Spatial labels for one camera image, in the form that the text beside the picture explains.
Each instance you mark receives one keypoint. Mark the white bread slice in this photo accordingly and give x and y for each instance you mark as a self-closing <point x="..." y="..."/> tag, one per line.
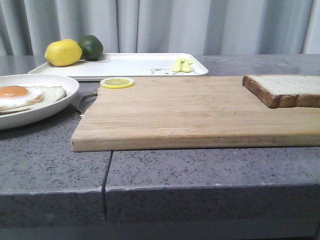
<point x="284" y="90"/>

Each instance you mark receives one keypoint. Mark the white round plate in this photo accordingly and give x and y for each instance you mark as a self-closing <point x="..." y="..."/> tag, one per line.
<point x="23" y="118"/>

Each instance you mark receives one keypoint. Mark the white bear tray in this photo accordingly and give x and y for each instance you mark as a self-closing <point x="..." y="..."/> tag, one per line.
<point x="124" y="65"/>

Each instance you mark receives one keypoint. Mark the bottom bread slice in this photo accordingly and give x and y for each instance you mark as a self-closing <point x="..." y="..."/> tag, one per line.
<point x="49" y="95"/>

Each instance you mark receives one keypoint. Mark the wooden cutting board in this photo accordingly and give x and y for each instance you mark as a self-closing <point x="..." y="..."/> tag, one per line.
<point x="190" y="112"/>

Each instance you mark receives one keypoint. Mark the yellow plastic fork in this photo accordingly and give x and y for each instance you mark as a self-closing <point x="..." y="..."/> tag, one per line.
<point x="177" y="66"/>

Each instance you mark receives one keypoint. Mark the lemon slice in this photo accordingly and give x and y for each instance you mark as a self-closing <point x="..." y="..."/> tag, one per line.
<point x="117" y="82"/>

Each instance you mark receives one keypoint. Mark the green lime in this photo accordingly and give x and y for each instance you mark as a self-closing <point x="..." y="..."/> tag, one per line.
<point x="92" y="48"/>

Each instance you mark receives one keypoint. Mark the front yellow lemon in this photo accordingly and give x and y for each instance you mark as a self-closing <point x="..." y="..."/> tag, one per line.
<point x="63" y="52"/>

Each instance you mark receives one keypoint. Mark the fried egg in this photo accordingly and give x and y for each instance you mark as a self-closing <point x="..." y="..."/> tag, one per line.
<point x="14" y="96"/>

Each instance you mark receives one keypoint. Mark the grey curtain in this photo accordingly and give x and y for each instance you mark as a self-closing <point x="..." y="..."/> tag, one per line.
<point x="198" y="27"/>

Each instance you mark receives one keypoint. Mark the metal board handle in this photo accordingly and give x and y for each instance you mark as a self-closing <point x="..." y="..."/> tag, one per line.
<point x="83" y="103"/>

